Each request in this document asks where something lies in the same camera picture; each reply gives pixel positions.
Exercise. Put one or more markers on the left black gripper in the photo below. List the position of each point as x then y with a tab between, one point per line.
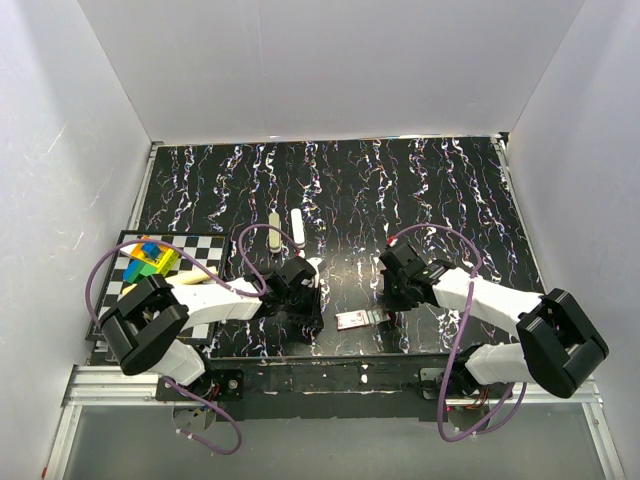
313	317

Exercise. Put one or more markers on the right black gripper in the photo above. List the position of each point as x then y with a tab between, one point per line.
392	304

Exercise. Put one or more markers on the beige stapler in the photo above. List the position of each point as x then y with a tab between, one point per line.
274	238

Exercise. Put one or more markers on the white stapler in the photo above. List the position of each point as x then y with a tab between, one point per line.
297	226

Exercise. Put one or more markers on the staple box tray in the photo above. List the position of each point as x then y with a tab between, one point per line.
377	316

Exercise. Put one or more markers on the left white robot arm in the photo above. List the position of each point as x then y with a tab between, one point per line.
142	329

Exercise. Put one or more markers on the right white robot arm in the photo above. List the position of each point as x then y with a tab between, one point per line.
556	345

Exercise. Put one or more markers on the beige wooden peg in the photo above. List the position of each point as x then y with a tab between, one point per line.
185	278

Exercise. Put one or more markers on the checkered board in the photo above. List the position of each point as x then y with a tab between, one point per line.
209	249

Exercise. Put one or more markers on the colourful toy block stack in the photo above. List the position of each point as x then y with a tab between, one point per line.
147	258

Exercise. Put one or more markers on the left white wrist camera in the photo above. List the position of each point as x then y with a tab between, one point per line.
312	269

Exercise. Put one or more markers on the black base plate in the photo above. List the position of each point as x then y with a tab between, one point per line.
322	387

